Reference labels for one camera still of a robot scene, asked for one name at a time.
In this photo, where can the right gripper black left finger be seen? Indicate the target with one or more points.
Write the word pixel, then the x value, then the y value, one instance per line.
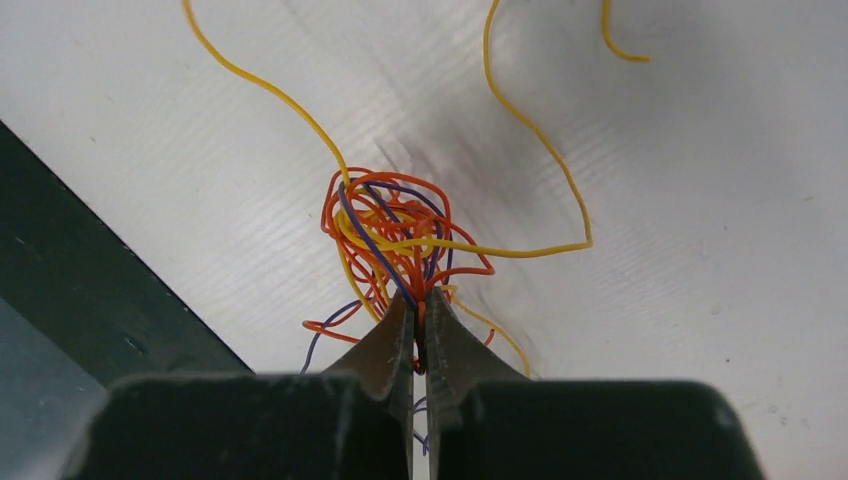
pixel 373 437

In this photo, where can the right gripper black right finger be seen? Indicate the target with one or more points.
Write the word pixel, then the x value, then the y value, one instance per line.
pixel 458 364

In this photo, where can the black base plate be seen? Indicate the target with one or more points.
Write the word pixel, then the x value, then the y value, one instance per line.
pixel 82 287

